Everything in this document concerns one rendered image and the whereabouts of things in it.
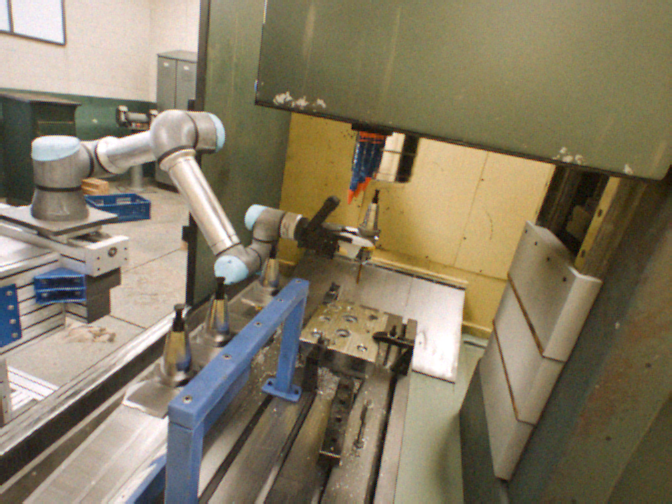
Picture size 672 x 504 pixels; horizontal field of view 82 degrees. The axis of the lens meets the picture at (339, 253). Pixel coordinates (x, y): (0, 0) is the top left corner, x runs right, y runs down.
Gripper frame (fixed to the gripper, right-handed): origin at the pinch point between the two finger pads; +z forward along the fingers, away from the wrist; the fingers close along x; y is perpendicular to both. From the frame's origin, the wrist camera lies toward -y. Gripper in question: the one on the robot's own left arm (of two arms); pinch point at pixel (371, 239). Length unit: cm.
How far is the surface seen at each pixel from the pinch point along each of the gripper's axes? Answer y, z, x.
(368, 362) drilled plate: 33.3, 7.2, 6.0
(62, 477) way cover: 60, -54, 47
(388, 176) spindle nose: -18.1, 1.7, 7.1
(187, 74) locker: -37, -337, -404
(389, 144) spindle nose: -25.2, 0.5, 7.7
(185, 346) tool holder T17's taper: 4, -16, 57
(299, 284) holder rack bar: 8.6, -11.8, 20.2
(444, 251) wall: 29, 27, -101
